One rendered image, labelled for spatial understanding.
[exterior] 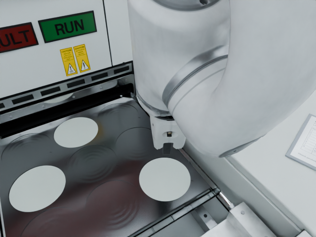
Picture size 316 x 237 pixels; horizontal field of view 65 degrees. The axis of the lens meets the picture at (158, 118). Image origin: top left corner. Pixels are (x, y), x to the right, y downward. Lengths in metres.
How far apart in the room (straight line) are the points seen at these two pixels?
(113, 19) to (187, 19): 0.47
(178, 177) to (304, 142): 0.24
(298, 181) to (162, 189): 0.23
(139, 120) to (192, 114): 0.43
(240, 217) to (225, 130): 0.31
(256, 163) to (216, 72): 0.30
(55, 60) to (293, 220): 0.56
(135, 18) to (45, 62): 0.45
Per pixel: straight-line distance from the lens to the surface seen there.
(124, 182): 0.50
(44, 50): 0.61
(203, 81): 0.19
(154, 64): 0.21
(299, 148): 0.52
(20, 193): 0.54
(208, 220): 0.52
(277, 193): 0.44
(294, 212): 0.44
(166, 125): 0.31
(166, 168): 0.51
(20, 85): 0.64
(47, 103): 0.66
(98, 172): 0.52
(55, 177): 0.54
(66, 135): 0.61
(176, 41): 0.18
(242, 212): 0.47
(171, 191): 0.48
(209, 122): 0.17
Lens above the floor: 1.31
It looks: 42 degrees down
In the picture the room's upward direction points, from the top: straight up
